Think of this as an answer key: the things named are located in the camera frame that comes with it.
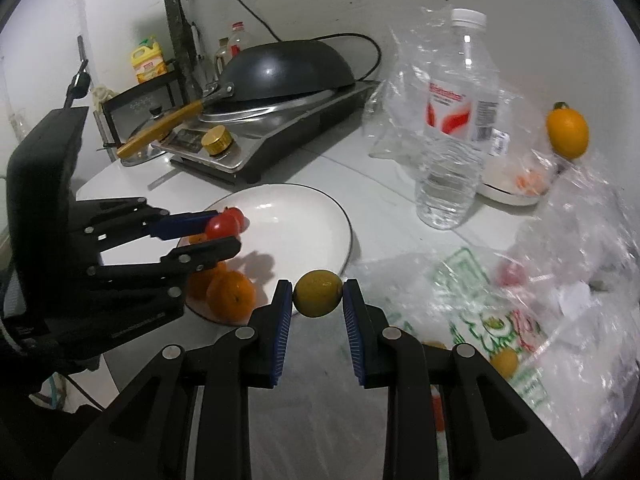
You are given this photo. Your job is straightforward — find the large orange mandarin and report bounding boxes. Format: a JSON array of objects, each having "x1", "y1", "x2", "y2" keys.
[{"x1": 205, "y1": 271, "x2": 256, "y2": 325}]

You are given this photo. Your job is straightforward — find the dark red tomato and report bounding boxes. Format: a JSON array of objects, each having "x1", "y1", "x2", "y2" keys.
[{"x1": 204, "y1": 214, "x2": 241, "y2": 240}]

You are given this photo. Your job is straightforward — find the yellow kumquat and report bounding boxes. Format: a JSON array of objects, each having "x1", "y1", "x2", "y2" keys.
[
  {"x1": 293, "y1": 270, "x2": 343, "y2": 318},
  {"x1": 423, "y1": 341, "x2": 448, "y2": 351},
  {"x1": 489, "y1": 348, "x2": 518, "y2": 379}
]

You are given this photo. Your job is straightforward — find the small red tomato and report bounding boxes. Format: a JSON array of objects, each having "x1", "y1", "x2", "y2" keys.
[{"x1": 224, "y1": 207, "x2": 246, "y2": 233}]

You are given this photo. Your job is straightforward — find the black metal rack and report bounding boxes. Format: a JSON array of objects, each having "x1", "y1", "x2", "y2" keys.
[{"x1": 102, "y1": 67, "x2": 186, "y2": 146}]

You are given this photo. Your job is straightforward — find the white plate black rim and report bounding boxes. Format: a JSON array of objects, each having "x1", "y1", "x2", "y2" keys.
[{"x1": 208, "y1": 183, "x2": 352, "y2": 307}]

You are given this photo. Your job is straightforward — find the gold stove knob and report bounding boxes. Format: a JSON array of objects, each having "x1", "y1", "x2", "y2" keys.
[{"x1": 201, "y1": 125, "x2": 233, "y2": 156}]

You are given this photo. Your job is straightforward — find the bright red tomato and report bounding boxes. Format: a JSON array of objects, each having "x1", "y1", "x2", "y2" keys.
[{"x1": 497, "y1": 260, "x2": 527, "y2": 287}]

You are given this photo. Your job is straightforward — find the stainless steel gas stove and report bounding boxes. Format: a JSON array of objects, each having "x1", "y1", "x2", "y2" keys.
[{"x1": 152, "y1": 81, "x2": 376, "y2": 183}]

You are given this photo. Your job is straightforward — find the yellow oil bottle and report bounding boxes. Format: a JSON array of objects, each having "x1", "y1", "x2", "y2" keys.
[{"x1": 130, "y1": 36, "x2": 168, "y2": 84}]

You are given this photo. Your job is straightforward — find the printed plastic shopping bag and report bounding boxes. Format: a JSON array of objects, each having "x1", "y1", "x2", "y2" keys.
[{"x1": 347, "y1": 246, "x2": 639, "y2": 479}]

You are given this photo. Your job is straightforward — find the crumpled clear plastic bag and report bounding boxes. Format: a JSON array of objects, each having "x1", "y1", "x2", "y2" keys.
[{"x1": 508, "y1": 152, "x2": 640, "y2": 361}]

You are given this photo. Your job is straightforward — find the small white dish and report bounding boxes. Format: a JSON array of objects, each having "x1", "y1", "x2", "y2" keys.
[{"x1": 478, "y1": 151, "x2": 556, "y2": 207}]

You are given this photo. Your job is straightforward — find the red cap sauce bottle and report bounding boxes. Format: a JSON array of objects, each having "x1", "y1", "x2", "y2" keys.
[{"x1": 228, "y1": 22, "x2": 252, "y2": 58}]

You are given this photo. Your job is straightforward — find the clear plastic water bottle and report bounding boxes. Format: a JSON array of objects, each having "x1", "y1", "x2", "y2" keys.
[{"x1": 416, "y1": 8, "x2": 499, "y2": 230}]

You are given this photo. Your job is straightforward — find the black wok gold handle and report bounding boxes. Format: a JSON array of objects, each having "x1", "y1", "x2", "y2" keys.
[{"x1": 117, "y1": 40, "x2": 356, "y2": 156}]

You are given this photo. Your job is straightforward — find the black power cable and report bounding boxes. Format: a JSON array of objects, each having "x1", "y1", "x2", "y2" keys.
[{"x1": 208, "y1": 0, "x2": 384, "y2": 83}]

